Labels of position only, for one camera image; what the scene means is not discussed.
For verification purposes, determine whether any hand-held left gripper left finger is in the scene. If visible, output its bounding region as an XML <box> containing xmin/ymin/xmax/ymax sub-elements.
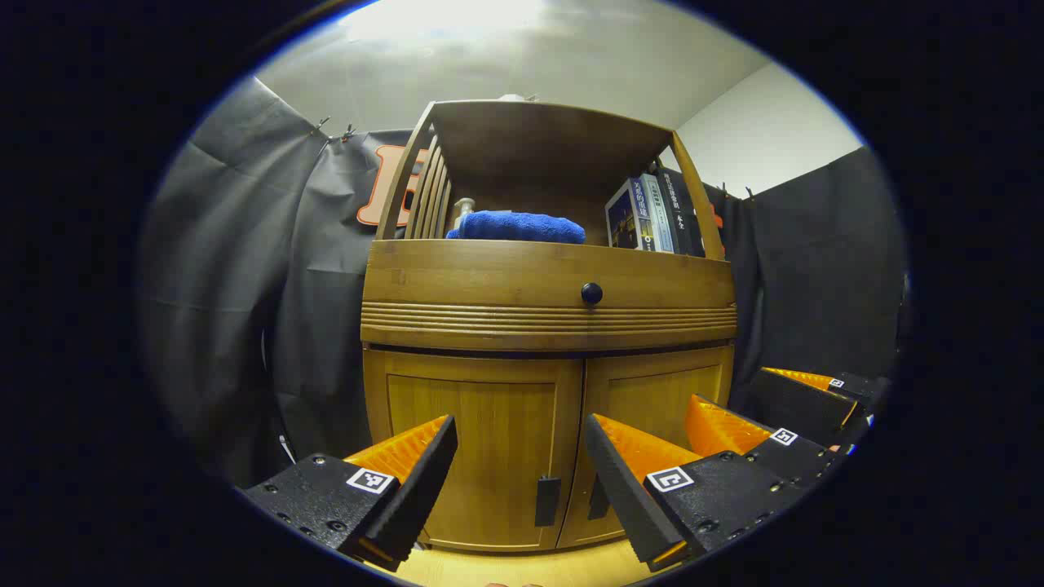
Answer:
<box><xmin>242</xmin><ymin>414</ymin><xmax>459</xmax><ymax>573</ymax></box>

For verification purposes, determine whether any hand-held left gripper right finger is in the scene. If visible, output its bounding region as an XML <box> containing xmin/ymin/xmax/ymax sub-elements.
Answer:
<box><xmin>583</xmin><ymin>413</ymin><xmax>810</xmax><ymax>572</ymax></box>

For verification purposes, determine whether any wooden cabinet door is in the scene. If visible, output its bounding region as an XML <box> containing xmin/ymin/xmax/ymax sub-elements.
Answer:
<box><xmin>363</xmin><ymin>347</ymin><xmax>585</xmax><ymax>554</ymax></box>
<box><xmin>559</xmin><ymin>345</ymin><xmax>735</xmax><ymax>549</ymax></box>

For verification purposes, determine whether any wooden double-door shoe cabinet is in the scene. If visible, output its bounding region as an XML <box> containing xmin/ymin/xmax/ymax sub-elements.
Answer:
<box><xmin>360</xmin><ymin>99</ymin><xmax>739</xmax><ymax>554</ymax></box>

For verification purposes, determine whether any black spine book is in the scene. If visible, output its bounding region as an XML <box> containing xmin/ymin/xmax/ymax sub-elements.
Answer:
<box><xmin>657</xmin><ymin>167</ymin><xmax>707</xmax><ymax>258</ymax></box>

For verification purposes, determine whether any night-photo cover book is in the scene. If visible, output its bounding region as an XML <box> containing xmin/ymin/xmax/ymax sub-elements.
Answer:
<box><xmin>605</xmin><ymin>181</ymin><xmax>653</xmax><ymax>251</ymax></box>

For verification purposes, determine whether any black backdrop cloth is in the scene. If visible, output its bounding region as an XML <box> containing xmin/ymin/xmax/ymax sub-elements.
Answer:
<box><xmin>139</xmin><ymin>75</ymin><xmax>908</xmax><ymax>490</ymax></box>

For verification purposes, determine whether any blue folded towel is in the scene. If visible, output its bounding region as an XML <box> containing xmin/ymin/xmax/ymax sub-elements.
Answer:
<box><xmin>445</xmin><ymin>210</ymin><xmax>586</xmax><ymax>245</ymax></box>

